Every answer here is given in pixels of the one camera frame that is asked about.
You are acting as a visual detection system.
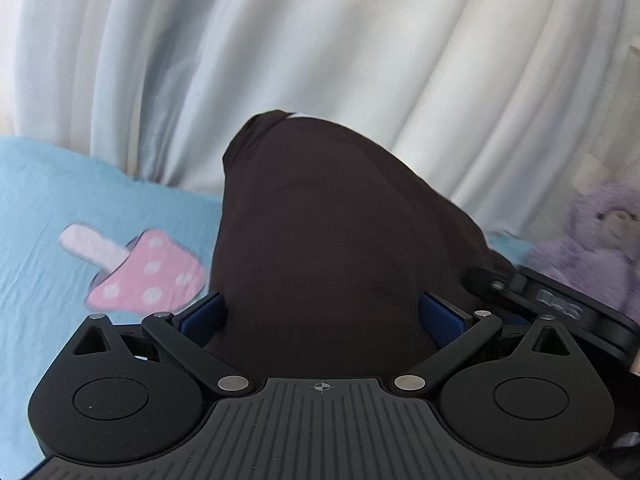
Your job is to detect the blue mushroom-print bed sheet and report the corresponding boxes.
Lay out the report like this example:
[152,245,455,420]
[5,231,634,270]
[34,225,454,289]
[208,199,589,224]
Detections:
[0,135,537,480]

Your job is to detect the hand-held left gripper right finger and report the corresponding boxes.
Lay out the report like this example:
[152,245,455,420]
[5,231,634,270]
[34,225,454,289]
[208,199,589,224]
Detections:
[392,291,577,396]

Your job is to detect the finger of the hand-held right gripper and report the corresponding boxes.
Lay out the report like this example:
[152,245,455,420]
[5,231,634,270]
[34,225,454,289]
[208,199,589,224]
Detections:
[465,265,521,307]

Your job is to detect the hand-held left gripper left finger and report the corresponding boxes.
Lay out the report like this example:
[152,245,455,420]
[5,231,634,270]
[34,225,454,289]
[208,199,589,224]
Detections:
[72,291,254,396]

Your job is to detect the white curtain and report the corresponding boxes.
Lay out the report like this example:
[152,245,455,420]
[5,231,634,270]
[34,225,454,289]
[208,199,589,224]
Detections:
[0,0,640,241]

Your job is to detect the purple teddy bear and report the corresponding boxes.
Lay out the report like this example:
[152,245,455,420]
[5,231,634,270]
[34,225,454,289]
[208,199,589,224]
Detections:
[527,182,640,327]

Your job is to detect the dark brown garment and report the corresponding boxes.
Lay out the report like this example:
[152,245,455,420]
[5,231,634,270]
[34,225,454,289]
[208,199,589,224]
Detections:
[207,110,517,379]

